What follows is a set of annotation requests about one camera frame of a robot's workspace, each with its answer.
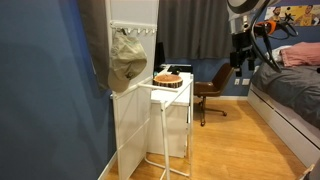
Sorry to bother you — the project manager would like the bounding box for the brown office chair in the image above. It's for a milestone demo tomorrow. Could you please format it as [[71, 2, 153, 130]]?
[[194, 63, 234, 126]]

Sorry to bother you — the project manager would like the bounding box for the pink pillow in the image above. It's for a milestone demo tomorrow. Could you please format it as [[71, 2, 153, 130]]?
[[281, 42, 320, 67]]

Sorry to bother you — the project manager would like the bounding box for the beige baseball cap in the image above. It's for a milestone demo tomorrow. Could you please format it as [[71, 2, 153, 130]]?
[[108, 29, 147, 93]]

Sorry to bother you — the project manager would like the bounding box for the white wall outlet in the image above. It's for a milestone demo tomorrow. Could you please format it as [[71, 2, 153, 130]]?
[[234, 78, 250, 86]]

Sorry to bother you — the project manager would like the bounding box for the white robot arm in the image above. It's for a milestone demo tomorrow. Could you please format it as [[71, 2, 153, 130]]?
[[227, 0, 281, 77]]

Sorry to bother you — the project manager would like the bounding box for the grey curtain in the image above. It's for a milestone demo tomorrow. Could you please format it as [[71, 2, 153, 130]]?
[[157, 0, 232, 59]]

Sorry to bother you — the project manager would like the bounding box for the basketball players poster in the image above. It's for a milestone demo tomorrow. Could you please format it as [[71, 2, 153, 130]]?
[[265, 4, 320, 27]]

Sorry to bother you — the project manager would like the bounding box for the white desk with drawers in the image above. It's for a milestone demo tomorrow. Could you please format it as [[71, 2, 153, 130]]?
[[146, 64, 195, 159]]

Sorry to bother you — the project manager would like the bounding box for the round wood slice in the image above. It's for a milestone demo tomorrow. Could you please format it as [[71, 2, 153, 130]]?
[[153, 74, 183, 88]]

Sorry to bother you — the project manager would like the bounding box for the white grey pillow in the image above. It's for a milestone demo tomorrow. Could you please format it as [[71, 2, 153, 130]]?
[[265, 45, 289, 62]]

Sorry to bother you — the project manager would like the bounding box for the bed with grey blanket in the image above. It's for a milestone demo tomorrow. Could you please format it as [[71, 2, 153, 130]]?
[[248, 63, 320, 166]]

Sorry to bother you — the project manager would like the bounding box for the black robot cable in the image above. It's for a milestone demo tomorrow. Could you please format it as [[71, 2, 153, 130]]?
[[249, 0, 300, 74]]

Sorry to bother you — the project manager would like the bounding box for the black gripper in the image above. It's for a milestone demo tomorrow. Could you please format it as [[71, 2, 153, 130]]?
[[230, 32, 256, 77]]

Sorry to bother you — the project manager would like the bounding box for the black computer monitor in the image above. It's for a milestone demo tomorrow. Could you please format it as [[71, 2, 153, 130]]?
[[154, 42, 165, 72]]

